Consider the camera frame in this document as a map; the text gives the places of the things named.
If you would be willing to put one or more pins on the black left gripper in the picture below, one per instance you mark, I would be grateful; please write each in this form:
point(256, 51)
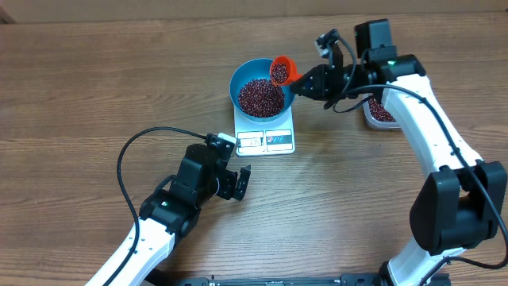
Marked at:
point(228, 188)

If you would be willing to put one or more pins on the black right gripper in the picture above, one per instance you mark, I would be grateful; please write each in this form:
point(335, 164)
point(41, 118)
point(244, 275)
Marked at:
point(320, 78)

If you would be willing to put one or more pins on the red scoop with blue handle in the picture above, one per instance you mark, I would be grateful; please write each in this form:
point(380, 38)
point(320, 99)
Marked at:
point(283, 71)

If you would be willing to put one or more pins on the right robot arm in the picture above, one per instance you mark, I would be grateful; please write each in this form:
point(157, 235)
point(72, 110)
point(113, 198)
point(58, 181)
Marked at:
point(460, 203)

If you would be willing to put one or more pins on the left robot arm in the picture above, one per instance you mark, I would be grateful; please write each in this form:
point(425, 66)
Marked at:
point(171, 212)

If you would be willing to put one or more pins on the white digital kitchen scale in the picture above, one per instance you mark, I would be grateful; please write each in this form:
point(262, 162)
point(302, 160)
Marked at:
point(256, 139)

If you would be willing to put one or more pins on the blue metal bowl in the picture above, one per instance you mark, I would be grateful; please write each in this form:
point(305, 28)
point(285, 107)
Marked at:
point(256, 69)

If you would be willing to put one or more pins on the red beans in bowl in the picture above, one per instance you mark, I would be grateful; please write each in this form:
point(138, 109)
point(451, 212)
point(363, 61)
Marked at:
point(260, 98)

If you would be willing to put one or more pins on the clear plastic food container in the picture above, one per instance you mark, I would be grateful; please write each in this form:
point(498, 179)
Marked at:
point(374, 124)

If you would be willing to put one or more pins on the red beans in container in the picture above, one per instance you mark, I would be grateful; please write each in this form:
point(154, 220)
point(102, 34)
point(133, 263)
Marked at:
point(378, 112)

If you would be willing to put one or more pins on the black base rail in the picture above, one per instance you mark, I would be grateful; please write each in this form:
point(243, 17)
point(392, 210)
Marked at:
point(159, 278)

